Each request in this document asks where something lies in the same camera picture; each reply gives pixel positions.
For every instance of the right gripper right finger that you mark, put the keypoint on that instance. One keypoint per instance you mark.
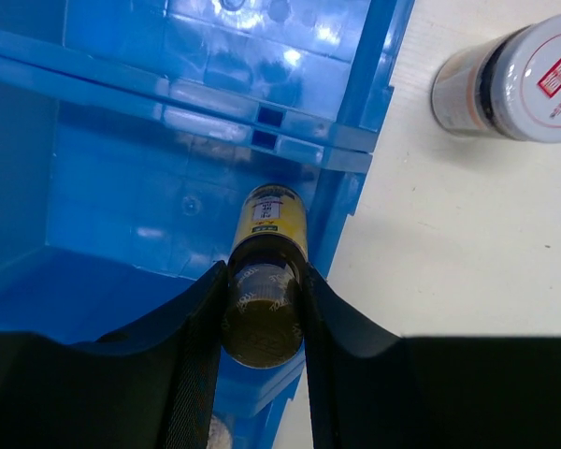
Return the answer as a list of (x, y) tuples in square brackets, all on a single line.
[(369, 388)]

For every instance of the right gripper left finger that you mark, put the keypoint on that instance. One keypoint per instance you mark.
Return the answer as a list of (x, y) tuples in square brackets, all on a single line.
[(149, 384)]

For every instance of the yellow-label small bottle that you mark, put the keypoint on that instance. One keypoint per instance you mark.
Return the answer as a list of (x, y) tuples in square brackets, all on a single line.
[(261, 327)]

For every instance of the silver-lid shaker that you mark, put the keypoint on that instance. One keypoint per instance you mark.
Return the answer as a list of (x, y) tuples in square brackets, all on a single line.
[(219, 434)]

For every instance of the blue three-compartment plastic bin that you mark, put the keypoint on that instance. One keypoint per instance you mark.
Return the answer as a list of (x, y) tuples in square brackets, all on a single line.
[(132, 132)]

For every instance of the right dark sauce jar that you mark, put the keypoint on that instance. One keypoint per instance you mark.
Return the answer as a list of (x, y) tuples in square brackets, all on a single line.
[(509, 87)]

